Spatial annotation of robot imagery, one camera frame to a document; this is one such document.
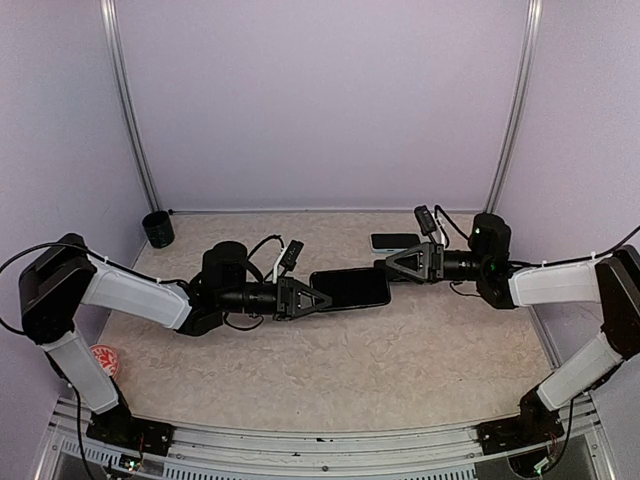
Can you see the aluminium frame post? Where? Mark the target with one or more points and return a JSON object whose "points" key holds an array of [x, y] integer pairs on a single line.
{"points": [[110, 23], [518, 102]]}

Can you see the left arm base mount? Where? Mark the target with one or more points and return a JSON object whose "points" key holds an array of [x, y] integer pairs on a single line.
{"points": [[119, 427]]}

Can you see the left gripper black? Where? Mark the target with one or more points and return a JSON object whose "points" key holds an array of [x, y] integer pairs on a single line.
{"points": [[288, 299]]}

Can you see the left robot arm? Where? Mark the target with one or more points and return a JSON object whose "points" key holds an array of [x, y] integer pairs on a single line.
{"points": [[68, 275]]}

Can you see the right aluminium frame post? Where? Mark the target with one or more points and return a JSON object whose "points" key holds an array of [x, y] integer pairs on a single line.
{"points": [[518, 102]]}

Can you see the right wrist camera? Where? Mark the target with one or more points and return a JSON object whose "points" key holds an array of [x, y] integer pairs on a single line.
{"points": [[430, 227]]}

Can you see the front aluminium rail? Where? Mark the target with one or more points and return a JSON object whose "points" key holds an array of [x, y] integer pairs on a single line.
{"points": [[450, 451]]}

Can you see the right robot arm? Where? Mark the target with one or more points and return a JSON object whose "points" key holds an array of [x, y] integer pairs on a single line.
{"points": [[609, 278]]}

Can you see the black phone teal edge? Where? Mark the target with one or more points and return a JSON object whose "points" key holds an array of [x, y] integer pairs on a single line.
{"points": [[395, 241]]}

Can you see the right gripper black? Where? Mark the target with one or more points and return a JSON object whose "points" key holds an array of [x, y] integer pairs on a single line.
{"points": [[430, 262]]}

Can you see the light blue phone case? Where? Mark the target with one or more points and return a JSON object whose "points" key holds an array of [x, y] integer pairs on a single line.
{"points": [[395, 243]]}

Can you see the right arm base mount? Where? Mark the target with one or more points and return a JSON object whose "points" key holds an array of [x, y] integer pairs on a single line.
{"points": [[534, 424]]}

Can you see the red patterned round coaster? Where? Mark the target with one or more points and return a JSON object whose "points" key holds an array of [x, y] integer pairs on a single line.
{"points": [[108, 358]]}

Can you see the left aluminium frame post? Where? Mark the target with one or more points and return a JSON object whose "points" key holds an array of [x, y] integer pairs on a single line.
{"points": [[110, 23]]}

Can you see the dark green mug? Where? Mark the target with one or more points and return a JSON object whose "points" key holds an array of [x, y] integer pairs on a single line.
{"points": [[158, 229]]}

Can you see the black phone case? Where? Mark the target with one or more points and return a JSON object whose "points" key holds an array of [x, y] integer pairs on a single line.
{"points": [[352, 305]]}

